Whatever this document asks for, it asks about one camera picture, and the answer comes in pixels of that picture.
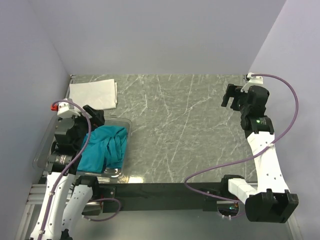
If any teal t shirt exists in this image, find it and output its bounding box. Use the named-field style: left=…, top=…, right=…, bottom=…
left=77, top=125, right=128, bottom=174

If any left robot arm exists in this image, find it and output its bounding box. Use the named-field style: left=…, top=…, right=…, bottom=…
left=30, top=100, right=105, bottom=240

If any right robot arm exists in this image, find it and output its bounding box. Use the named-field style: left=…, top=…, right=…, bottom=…
left=219, top=84, right=299, bottom=223

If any folded white t shirt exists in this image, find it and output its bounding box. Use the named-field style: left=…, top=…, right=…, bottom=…
left=69, top=79, right=118, bottom=110

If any clear plastic bin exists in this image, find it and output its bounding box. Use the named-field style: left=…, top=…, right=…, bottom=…
left=32, top=114, right=133, bottom=180

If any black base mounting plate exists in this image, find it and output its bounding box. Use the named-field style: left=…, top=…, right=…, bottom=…
left=69, top=182, right=250, bottom=215

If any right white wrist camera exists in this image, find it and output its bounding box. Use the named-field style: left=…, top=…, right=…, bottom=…
left=241, top=72, right=263, bottom=93

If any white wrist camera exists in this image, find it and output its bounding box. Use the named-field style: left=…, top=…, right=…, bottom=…
left=50, top=98, right=80, bottom=119
left=241, top=72, right=263, bottom=93

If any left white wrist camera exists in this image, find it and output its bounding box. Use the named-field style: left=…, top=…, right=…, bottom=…
left=50, top=98, right=80, bottom=119

